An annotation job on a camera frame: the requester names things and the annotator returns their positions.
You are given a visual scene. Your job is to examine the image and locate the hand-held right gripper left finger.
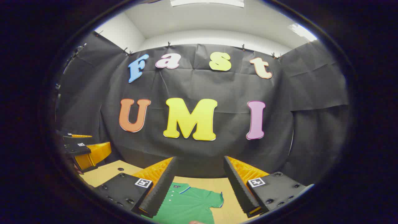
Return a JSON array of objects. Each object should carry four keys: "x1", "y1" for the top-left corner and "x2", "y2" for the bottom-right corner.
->
[{"x1": 93, "y1": 156, "x2": 178, "y2": 218}]

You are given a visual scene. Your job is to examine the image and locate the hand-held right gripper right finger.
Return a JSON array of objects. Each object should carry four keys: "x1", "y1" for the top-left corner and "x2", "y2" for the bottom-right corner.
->
[{"x1": 223, "y1": 156, "x2": 314, "y2": 218}]

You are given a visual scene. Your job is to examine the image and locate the green T-shirt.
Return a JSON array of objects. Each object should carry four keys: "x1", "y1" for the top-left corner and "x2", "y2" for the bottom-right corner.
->
[{"x1": 149, "y1": 182, "x2": 224, "y2": 224}]

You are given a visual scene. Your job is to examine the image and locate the black backdrop cloth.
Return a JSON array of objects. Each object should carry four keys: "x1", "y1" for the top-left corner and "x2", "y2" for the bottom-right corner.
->
[{"x1": 56, "y1": 31, "x2": 350, "y2": 187}]

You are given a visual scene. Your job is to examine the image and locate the small ceiling light panel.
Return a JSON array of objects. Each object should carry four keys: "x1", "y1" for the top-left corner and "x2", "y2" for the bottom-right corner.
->
[{"x1": 288, "y1": 23, "x2": 317, "y2": 42}]

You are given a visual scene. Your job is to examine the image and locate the long ceiling light panel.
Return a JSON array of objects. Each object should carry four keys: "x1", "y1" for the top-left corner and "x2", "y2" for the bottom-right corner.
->
[{"x1": 170, "y1": 0, "x2": 244, "y2": 8}]

